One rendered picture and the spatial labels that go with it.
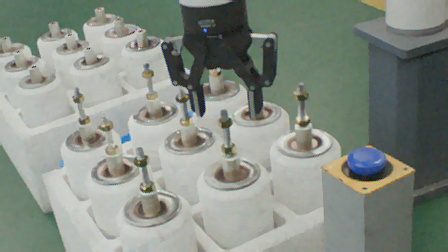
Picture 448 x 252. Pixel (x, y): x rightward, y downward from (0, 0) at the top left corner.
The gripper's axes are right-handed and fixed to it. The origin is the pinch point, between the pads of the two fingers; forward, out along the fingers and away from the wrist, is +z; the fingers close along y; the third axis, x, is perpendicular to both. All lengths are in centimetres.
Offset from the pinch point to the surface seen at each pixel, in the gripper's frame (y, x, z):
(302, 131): 7.6, 7.6, 7.8
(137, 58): -32, 42, 12
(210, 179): -3.0, -1.6, 10.2
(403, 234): 21.0, -7.1, 12.0
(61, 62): -50, 41, 12
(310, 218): 9.2, 1.3, 17.5
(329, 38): -4, 110, 36
